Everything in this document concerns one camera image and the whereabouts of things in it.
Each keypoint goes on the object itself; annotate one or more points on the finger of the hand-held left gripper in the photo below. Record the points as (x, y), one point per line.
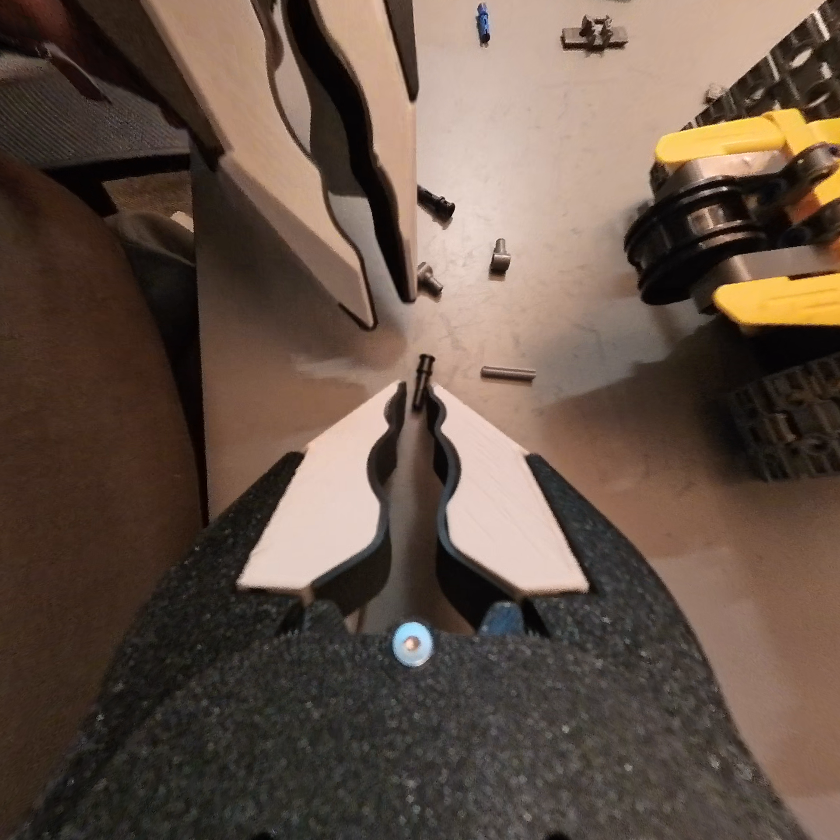
(387, 164)
(249, 164)

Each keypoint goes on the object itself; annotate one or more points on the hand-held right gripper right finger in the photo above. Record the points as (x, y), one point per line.
(512, 518)

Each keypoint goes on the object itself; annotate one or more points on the person's brown trouser leg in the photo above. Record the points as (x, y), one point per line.
(79, 394)

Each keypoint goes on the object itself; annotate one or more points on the grey ribbed cloth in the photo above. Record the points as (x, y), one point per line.
(79, 131)

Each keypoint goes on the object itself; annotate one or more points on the short grey toy axle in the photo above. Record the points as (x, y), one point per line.
(508, 373)

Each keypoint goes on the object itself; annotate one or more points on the small grey toy connector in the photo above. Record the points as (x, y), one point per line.
(430, 277)
(501, 257)

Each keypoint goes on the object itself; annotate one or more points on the dark grey toy track link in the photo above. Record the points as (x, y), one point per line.
(594, 34)

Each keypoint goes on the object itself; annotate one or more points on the blue toy pin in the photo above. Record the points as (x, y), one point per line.
(484, 23)

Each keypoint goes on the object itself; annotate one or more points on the black toy pin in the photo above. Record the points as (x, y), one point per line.
(421, 380)
(436, 202)

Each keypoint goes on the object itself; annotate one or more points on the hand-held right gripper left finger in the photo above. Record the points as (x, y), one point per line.
(315, 512)

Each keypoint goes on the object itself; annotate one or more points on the yellow black tracked toy vehicle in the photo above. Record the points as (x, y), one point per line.
(754, 216)

